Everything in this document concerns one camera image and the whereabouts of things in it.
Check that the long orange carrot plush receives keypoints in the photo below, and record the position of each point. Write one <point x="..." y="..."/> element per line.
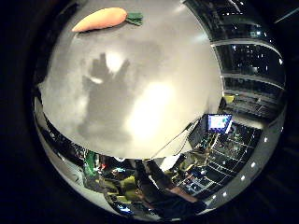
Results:
<point x="99" y="18"/>

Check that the white box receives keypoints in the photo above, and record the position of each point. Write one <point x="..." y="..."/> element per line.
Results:
<point x="171" y="161"/>

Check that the green plastic object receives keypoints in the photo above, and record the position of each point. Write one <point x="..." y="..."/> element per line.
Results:
<point x="90" y="163"/>

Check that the yellow green chair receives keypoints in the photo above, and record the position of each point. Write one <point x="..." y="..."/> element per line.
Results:
<point x="229" y="99"/>
<point x="129" y="188"/>

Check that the dark storage shelf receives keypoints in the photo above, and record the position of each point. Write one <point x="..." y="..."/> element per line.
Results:
<point x="224" y="161"/>

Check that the person in dark clothes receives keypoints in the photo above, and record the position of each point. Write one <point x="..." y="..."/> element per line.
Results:
<point x="174" y="202"/>

